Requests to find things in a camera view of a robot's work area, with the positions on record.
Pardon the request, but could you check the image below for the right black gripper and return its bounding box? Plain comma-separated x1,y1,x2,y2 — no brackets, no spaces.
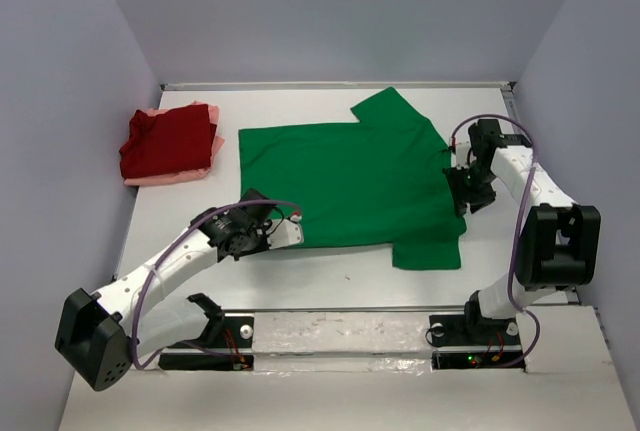
445,162,497,217

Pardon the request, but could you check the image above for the green t shirt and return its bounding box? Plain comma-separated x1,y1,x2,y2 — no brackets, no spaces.
238,87,466,271

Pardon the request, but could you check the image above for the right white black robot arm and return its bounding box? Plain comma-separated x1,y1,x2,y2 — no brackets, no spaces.
443,114,601,343

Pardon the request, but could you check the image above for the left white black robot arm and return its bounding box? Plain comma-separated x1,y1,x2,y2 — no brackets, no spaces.
54,189,302,392

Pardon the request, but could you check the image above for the folded pink t shirt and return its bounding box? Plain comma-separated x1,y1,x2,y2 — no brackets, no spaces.
123,103,227,187

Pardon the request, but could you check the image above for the folded dark red t shirt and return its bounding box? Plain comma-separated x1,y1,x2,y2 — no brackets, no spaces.
118,104,218,180

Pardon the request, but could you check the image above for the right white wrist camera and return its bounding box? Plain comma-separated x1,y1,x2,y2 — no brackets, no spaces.
451,142,474,168

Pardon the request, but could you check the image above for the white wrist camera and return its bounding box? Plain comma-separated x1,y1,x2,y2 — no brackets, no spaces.
267,213,304,249
451,142,474,168

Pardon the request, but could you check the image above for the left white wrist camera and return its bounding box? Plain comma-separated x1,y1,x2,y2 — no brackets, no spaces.
267,213,304,249

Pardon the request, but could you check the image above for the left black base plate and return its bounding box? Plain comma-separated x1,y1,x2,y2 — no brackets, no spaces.
157,313,255,372

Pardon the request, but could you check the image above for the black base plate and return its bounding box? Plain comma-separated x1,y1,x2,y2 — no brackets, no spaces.
425,313,526,371
157,313,255,372

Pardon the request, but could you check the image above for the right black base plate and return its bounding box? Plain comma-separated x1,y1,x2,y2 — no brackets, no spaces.
425,313,526,371

